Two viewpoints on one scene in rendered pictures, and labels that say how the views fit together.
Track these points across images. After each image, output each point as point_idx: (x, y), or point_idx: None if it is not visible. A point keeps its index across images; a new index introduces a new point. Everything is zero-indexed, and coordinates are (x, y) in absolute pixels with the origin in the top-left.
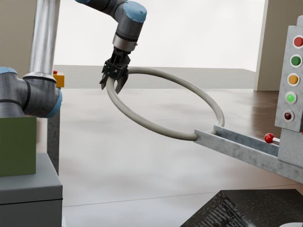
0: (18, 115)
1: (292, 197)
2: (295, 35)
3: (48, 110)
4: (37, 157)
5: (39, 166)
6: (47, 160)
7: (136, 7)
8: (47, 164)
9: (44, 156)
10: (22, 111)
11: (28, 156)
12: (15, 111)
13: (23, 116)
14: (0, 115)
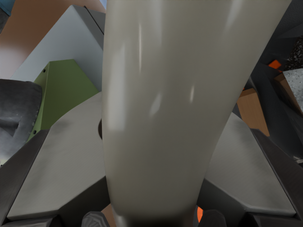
0: (17, 142)
1: None
2: None
3: (0, 20)
4: (73, 38)
5: (97, 75)
6: (91, 43)
7: None
8: (101, 62)
9: (80, 30)
10: (2, 117)
11: None
12: (4, 142)
13: (20, 132)
14: (3, 159)
